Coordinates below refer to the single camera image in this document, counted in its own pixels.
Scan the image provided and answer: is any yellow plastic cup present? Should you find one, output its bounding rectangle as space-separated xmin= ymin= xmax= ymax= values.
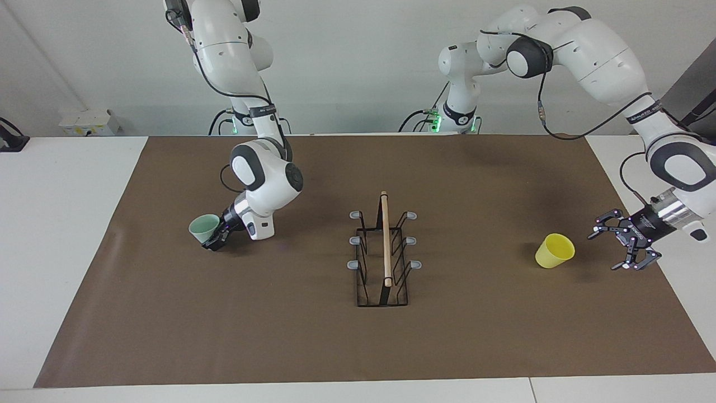
xmin=535 ymin=233 xmax=576 ymax=269

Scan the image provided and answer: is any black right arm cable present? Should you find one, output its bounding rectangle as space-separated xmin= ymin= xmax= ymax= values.
xmin=165 ymin=6 xmax=294 ymax=194

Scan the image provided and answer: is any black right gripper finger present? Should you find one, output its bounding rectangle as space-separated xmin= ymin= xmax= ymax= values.
xmin=201 ymin=226 xmax=231 ymax=251

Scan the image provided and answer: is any black base cable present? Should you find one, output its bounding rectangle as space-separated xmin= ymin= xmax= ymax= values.
xmin=208 ymin=109 xmax=235 ymax=136
xmin=398 ymin=83 xmax=451 ymax=133

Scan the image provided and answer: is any green plastic cup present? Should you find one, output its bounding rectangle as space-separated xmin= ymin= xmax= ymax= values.
xmin=189 ymin=214 xmax=221 ymax=245

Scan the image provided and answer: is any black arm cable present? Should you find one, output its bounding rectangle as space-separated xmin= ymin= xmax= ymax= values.
xmin=165 ymin=6 xmax=294 ymax=194
xmin=480 ymin=29 xmax=716 ymax=205

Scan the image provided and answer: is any brown table mat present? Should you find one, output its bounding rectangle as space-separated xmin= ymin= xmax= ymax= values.
xmin=34 ymin=134 xmax=716 ymax=388

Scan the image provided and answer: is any white box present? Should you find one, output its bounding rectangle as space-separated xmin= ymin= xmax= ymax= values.
xmin=59 ymin=109 xmax=120 ymax=137

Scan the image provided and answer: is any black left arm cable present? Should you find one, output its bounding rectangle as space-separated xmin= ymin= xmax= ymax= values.
xmin=480 ymin=29 xmax=716 ymax=205

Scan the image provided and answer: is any black wire cup rack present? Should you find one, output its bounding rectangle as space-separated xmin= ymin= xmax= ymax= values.
xmin=347 ymin=191 xmax=423 ymax=307

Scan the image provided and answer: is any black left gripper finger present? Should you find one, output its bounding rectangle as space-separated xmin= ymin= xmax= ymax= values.
xmin=611 ymin=240 xmax=662 ymax=272
xmin=587 ymin=209 xmax=632 ymax=241

